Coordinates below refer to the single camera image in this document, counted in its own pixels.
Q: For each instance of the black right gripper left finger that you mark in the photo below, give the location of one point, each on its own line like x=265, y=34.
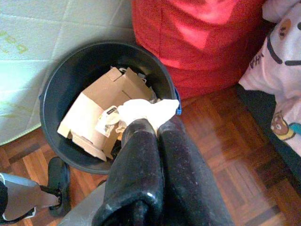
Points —
x=138, y=169

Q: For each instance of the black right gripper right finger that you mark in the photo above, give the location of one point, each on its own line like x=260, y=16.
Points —
x=183, y=183

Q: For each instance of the white tissue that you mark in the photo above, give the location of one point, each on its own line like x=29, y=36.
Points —
x=145, y=109

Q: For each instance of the white printed packaging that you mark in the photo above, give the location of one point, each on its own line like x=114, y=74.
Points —
x=107, y=123

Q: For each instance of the silver robot right leg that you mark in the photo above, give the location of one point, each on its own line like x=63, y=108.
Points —
x=87, y=207

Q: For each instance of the brown cardboard box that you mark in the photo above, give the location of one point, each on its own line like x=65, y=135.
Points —
x=98, y=99

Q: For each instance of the black round waste bin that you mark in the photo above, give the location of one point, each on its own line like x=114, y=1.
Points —
x=70, y=70

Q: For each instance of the large red cushion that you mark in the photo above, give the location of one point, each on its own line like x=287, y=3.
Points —
x=200, y=47

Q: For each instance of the pink cartoon print blanket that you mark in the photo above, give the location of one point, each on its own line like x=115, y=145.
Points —
x=287, y=82

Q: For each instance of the grey quilted spare mattress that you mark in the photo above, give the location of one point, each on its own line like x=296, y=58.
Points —
x=35, y=47

